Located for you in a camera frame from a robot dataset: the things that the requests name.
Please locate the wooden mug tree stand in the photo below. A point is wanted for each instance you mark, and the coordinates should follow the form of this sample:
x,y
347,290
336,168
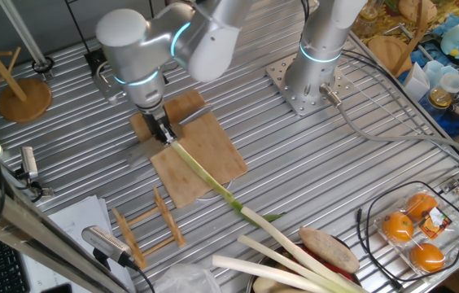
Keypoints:
x,y
388,53
24,99

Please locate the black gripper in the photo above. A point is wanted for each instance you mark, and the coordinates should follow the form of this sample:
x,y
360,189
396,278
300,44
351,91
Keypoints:
x,y
154,121

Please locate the blue cloth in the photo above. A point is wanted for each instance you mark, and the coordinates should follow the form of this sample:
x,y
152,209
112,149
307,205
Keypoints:
x,y
453,122

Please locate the long scallion with green top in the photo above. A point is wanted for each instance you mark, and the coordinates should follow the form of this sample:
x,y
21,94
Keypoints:
x,y
205,175

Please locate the round woven wooden item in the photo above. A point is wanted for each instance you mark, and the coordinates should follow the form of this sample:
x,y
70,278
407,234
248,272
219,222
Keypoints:
x,y
414,8

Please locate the orange fruit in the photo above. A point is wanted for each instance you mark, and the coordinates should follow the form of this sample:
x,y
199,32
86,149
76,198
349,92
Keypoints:
x,y
427,257
421,205
397,227

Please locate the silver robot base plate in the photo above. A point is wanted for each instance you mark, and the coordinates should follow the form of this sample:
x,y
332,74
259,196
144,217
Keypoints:
x,y
282,77

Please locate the steel cleaver knife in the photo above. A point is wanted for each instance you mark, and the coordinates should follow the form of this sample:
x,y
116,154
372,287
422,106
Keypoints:
x,y
142,151

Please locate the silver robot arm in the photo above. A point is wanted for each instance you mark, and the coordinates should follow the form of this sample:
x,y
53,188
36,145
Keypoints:
x,y
319,36

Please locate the white paper box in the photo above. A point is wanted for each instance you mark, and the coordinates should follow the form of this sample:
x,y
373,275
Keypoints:
x,y
414,83

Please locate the brown sweet potato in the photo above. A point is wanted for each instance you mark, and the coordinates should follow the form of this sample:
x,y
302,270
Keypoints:
x,y
329,250

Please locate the aluminium frame beam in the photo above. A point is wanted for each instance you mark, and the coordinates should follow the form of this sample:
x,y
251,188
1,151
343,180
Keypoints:
x,y
30,228

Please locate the pale potato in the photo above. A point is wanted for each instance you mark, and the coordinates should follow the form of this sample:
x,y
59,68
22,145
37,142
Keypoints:
x,y
268,287

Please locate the red vegetable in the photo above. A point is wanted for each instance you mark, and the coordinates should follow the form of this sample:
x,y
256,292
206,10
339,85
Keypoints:
x,y
322,263

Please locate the metal camera mount clamp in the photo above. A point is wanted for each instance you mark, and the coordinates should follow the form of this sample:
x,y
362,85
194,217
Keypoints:
x,y
36,189

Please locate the clear plastic bag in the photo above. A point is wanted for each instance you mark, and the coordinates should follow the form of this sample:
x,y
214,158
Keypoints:
x,y
184,281

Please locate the clear glass bottle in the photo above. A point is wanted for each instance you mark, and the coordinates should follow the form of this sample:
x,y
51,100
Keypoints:
x,y
365,16

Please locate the black stand with thin rod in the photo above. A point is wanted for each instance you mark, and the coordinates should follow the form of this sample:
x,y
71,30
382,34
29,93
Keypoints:
x,y
93,57

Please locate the orange label sticker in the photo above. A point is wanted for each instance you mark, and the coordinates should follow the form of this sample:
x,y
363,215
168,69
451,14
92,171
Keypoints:
x,y
435,223

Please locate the metal bowl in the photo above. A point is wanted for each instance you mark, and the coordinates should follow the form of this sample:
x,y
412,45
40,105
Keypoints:
x,y
250,285

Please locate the small silver camera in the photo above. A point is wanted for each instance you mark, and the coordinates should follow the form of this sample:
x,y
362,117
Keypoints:
x,y
29,160

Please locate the wooden cutting board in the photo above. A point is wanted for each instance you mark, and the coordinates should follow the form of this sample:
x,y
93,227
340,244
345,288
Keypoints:
x,y
213,158

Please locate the white paper sheets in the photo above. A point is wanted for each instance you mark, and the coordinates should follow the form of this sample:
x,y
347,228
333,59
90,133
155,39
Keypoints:
x,y
79,211

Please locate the wooden knife rack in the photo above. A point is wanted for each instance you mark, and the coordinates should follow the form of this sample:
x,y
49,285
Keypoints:
x,y
168,219

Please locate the glass flask with yellow liquid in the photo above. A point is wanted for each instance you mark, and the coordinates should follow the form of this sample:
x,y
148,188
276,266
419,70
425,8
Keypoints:
x,y
443,95

